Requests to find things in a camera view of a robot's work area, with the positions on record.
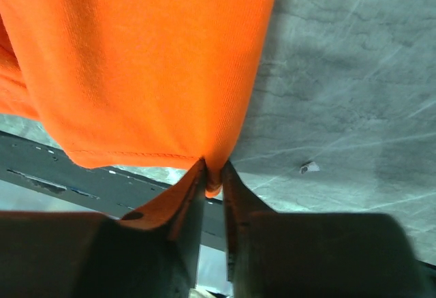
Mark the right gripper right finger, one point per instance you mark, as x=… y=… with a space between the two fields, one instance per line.
x=272 y=254

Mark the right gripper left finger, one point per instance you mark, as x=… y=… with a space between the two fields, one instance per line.
x=150 y=252

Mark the orange t-shirt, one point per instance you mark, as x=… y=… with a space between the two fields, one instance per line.
x=134 y=82

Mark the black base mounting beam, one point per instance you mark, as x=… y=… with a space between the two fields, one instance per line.
x=143 y=202

